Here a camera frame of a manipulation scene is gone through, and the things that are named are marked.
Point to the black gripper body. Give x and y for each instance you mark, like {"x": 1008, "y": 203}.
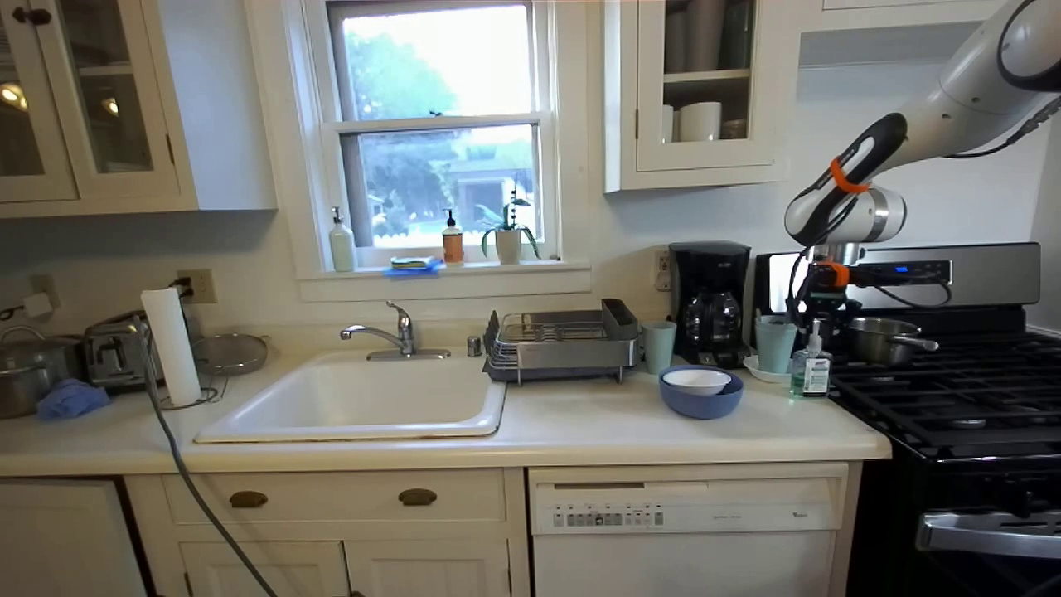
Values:
{"x": 821, "y": 291}

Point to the clear pump soap bottle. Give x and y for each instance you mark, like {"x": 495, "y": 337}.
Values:
{"x": 815, "y": 367}

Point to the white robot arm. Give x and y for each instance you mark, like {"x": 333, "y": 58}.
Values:
{"x": 999, "y": 84}

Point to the orange soap bottle on sill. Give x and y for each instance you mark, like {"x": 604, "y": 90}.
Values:
{"x": 453, "y": 240}

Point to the white soap bottle on sill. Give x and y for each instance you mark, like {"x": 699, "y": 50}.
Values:
{"x": 340, "y": 245}

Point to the steel saucepan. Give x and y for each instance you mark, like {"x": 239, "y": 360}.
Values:
{"x": 882, "y": 344}

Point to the black coffee maker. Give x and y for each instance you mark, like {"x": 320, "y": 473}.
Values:
{"x": 707, "y": 301}

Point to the blue bowl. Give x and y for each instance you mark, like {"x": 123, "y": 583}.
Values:
{"x": 699, "y": 392}

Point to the teal cup near rack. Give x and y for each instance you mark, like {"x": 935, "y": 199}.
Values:
{"x": 656, "y": 345}

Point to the black gas stove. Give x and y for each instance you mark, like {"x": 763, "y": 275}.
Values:
{"x": 970, "y": 500}

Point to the steel dish rack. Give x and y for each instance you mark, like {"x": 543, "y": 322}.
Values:
{"x": 552, "y": 345}

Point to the white plant pot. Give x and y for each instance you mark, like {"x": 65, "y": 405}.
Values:
{"x": 508, "y": 240}

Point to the white dishwasher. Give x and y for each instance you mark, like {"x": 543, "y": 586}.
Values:
{"x": 689, "y": 533}

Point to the chrome faucet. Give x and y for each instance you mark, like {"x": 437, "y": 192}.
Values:
{"x": 402, "y": 344}

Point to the white kitchen sink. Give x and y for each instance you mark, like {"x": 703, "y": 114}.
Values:
{"x": 350, "y": 400}

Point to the paper towel roll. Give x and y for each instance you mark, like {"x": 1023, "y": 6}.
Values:
{"x": 172, "y": 345}

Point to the steel toaster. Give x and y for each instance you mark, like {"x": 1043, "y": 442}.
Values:
{"x": 112, "y": 354}

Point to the blue cloth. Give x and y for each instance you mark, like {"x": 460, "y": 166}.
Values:
{"x": 71, "y": 400}

